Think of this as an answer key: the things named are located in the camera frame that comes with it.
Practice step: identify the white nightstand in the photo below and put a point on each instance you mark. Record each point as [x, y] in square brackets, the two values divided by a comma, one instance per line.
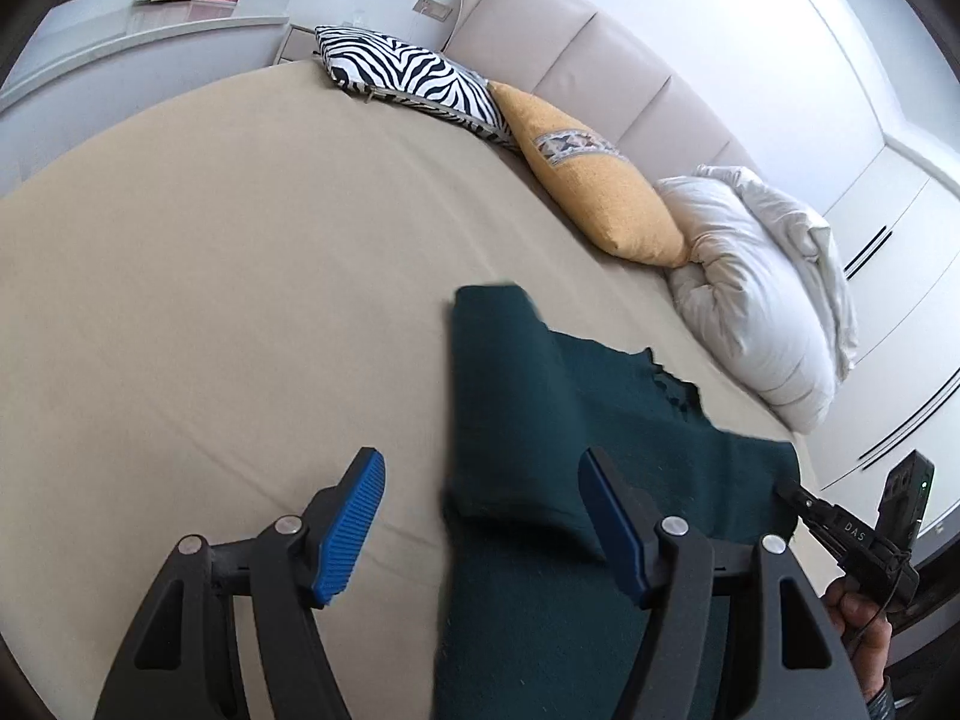
[298, 43]

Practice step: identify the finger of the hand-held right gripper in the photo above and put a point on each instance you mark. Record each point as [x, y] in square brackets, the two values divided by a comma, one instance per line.
[806, 502]

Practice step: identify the white window ledge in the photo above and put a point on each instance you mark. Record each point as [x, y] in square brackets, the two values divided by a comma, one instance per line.
[112, 67]

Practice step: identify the beige padded headboard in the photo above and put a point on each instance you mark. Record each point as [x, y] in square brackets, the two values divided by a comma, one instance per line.
[600, 67]

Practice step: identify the white wardrobe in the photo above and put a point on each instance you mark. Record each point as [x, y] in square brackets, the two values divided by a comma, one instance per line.
[915, 255]

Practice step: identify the metal wall switch plate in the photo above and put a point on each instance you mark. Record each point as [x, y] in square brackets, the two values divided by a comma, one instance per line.
[433, 7]

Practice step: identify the bed with beige sheet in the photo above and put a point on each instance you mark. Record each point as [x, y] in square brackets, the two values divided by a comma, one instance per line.
[225, 277]

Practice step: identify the zebra print pillow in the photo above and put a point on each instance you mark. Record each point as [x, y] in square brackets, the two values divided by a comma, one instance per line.
[405, 71]

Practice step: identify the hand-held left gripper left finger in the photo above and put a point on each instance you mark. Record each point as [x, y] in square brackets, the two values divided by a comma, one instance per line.
[352, 525]

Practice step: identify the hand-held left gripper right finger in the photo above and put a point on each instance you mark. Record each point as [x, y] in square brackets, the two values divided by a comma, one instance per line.
[611, 532]

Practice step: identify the person's right hand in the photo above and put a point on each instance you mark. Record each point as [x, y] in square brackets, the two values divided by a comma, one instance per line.
[862, 619]

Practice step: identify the dark green towel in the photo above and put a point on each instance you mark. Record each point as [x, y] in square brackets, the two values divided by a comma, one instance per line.
[517, 405]

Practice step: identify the white folded duvet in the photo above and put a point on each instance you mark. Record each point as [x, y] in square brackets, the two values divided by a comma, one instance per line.
[742, 300]

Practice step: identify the person's right forearm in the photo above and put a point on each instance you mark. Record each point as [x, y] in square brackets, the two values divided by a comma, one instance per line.
[889, 701]

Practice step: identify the yellow pillow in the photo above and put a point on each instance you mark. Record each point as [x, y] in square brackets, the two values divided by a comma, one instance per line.
[600, 195]

